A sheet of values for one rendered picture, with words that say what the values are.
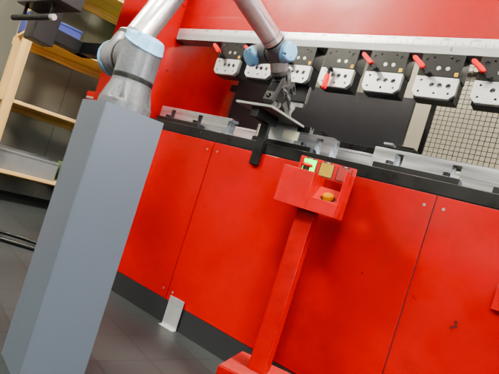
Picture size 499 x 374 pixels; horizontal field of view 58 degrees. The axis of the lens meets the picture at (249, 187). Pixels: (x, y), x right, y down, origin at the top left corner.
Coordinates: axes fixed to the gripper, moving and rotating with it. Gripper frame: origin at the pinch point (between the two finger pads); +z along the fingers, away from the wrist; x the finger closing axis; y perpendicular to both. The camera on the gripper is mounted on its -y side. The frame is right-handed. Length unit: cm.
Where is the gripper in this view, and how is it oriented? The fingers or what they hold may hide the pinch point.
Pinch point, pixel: (281, 118)
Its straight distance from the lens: 194.3
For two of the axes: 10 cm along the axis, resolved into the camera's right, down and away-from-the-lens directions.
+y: 6.2, -4.8, 6.2
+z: 1.4, 8.5, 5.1
